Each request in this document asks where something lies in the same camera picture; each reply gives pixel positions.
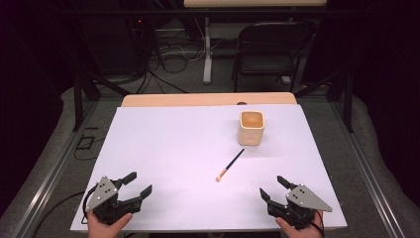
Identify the white board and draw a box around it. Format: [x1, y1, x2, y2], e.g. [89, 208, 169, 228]
[69, 103, 349, 232]

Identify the white desk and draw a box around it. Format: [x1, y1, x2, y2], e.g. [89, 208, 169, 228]
[183, 0, 328, 84]

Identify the tangle of floor cables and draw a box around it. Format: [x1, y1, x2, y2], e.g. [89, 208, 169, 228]
[135, 28, 206, 95]

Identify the hand-held gripper cable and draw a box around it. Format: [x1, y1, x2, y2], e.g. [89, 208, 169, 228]
[293, 206, 327, 238]
[81, 185, 99, 222]

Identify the right hand-held gripper cable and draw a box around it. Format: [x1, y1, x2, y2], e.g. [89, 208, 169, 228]
[293, 206, 327, 238]

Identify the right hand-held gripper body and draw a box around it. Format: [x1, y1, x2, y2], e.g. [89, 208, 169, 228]
[267, 183, 334, 231]

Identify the black folding chair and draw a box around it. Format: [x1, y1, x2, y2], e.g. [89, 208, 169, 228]
[232, 21, 315, 93]

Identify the left hand-held gripper cable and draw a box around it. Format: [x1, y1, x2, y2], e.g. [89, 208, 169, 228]
[81, 185, 99, 222]

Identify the dark computer tower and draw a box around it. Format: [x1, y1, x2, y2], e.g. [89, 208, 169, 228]
[77, 14, 148, 76]

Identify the cream square cup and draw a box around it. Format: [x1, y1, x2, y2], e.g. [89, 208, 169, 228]
[237, 110, 266, 147]

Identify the light wooden table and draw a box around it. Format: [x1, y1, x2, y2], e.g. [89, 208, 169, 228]
[120, 91, 297, 108]

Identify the black metal stand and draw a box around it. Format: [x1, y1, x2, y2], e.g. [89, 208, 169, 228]
[294, 67, 355, 134]
[72, 70, 132, 133]

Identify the black floor cable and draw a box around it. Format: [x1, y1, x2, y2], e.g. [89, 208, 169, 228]
[31, 190, 87, 238]

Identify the person's right hand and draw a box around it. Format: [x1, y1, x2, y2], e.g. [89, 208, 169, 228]
[275, 210, 327, 238]

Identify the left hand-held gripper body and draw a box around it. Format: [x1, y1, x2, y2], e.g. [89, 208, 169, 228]
[84, 176, 143, 226]

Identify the black horizontal frame beam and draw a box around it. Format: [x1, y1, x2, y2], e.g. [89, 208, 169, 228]
[58, 8, 365, 16]

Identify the person's left hand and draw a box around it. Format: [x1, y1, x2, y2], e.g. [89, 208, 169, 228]
[87, 211, 134, 238]

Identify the aluminium rail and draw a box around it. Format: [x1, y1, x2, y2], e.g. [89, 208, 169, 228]
[330, 98, 409, 238]
[13, 100, 98, 238]

